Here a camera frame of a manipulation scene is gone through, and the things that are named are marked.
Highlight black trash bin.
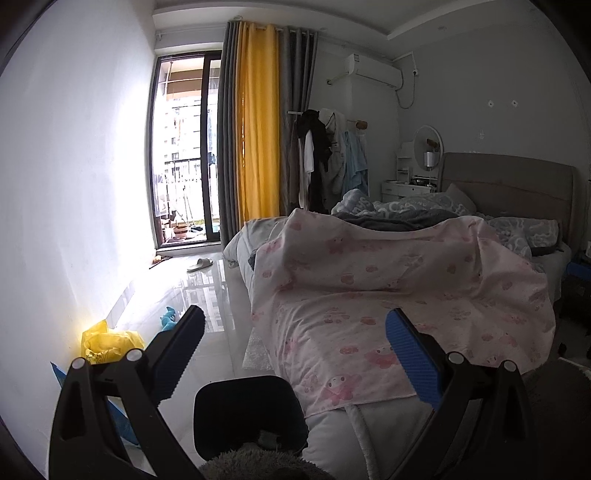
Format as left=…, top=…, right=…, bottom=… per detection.
left=193, top=375, right=308, bottom=460

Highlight blue paper bag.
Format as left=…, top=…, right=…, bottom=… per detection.
left=49, top=361, right=139, bottom=448

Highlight yellow plastic bag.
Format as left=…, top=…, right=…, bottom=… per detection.
left=80, top=320, right=145, bottom=364

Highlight white mattress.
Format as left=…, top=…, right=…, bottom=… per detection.
left=223, top=217, right=431, bottom=479

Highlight teal plush toy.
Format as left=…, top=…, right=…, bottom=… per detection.
left=160, top=306, right=178, bottom=332

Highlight grey blue patterned pillow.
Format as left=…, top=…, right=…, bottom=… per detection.
left=487, top=217, right=560, bottom=260

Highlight pink patterned duvet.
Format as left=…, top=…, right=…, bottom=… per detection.
left=250, top=210, right=555, bottom=416

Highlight white slipper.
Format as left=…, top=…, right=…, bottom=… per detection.
left=186, top=258, right=212, bottom=273

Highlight dark grey blanket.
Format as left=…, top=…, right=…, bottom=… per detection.
left=335, top=209, right=458, bottom=232

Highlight brown bed headboard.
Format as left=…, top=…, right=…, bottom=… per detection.
left=439, top=152, right=586, bottom=250

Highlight white dresser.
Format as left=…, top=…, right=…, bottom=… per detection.
left=381, top=142, right=439, bottom=202

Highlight round vanity mirror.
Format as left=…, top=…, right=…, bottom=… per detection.
left=413, top=125, right=444, bottom=173

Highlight hanging clothes on rack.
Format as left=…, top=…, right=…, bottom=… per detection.
left=281, top=109, right=370, bottom=213

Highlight balcony window door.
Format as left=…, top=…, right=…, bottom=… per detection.
left=148, top=51, right=221, bottom=249

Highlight white air conditioner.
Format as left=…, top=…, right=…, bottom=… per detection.
left=327, top=53, right=403, bottom=89

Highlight grey curtain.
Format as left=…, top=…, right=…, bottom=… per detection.
left=217, top=20, right=318, bottom=244

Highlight yellow curtain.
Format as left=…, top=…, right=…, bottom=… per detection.
left=235, top=22, right=280, bottom=223

